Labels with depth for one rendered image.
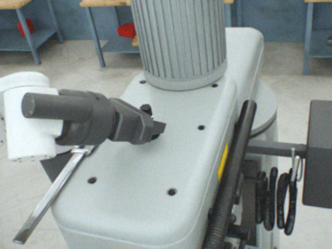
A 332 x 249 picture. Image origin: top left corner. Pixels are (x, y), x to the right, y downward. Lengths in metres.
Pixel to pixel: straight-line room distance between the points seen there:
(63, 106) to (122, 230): 0.21
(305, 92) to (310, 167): 3.30
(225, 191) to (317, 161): 0.32
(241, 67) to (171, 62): 0.41
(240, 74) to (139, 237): 0.69
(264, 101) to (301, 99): 2.80
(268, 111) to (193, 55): 0.58
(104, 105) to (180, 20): 0.26
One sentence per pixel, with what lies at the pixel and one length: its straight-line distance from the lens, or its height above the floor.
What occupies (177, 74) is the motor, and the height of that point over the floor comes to 1.93.
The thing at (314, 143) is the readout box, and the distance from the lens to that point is 0.98.
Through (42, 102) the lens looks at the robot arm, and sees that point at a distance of 0.53.
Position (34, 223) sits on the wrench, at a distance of 0.66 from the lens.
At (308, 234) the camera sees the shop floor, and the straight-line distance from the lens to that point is 2.97.
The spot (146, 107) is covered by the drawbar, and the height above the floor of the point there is 1.96.
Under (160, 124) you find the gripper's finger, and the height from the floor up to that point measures 1.93.
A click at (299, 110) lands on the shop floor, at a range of 4.03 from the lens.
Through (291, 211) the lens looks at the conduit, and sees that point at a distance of 1.12.
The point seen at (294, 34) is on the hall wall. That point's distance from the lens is 5.23.
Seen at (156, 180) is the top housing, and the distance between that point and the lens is 0.66.
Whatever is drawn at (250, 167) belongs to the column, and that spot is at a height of 1.47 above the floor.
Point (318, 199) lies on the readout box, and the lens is 1.09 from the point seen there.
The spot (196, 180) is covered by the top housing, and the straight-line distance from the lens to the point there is 0.66.
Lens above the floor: 2.35
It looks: 37 degrees down
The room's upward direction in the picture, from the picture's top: 10 degrees counter-clockwise
